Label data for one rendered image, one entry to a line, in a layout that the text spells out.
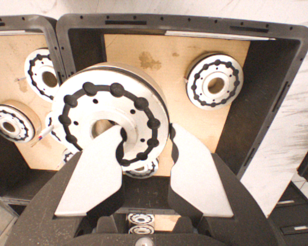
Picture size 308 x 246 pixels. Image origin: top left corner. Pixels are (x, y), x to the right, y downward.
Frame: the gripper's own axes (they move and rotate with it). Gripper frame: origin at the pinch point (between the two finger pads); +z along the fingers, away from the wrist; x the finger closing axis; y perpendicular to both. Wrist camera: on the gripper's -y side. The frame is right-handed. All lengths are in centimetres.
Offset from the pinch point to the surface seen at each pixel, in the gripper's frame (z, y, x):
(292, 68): 6.7, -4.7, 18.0
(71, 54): 7.6, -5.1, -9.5
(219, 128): 16.8, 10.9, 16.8
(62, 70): 7.7, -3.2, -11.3
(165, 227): 17, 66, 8
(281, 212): 45, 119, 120
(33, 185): 12.9, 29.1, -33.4
